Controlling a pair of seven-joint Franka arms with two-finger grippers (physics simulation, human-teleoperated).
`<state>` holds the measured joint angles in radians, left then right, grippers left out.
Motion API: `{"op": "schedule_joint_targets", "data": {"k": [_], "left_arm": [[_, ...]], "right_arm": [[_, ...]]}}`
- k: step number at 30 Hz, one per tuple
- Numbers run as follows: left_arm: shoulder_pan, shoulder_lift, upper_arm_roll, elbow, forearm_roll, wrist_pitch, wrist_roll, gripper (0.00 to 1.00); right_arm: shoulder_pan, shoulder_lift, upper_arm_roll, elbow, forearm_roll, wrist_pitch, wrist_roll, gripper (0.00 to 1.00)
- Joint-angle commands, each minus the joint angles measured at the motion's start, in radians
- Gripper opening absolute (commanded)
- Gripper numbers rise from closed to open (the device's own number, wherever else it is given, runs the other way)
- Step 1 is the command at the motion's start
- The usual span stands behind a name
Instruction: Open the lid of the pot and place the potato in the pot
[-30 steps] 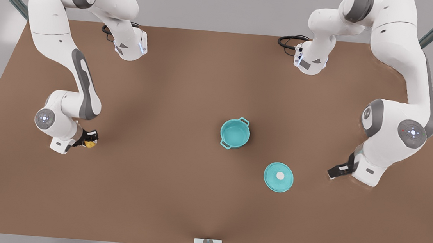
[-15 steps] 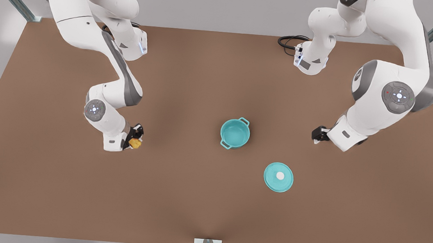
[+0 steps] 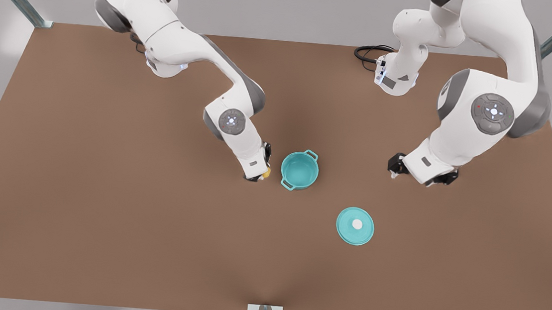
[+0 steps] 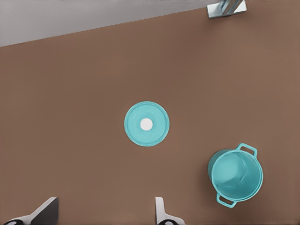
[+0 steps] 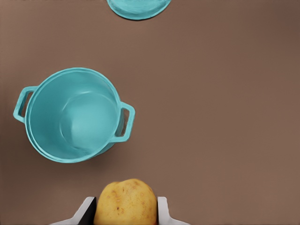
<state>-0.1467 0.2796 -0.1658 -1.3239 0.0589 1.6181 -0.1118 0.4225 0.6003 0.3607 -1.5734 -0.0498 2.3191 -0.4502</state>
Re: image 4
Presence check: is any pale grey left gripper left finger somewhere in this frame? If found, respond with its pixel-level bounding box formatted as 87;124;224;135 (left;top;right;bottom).
2;196;59;225

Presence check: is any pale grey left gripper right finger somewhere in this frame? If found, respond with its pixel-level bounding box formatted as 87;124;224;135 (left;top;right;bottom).
155;196;186;225

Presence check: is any teal pot lid white knob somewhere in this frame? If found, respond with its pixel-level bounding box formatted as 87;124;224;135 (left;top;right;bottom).
124;101;170;147

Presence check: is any teal pot with two handles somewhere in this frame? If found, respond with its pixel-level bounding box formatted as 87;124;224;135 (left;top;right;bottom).
207;142;264;208

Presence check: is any silver frame post foot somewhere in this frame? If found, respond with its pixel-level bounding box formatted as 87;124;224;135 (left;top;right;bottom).
206;0;248;19

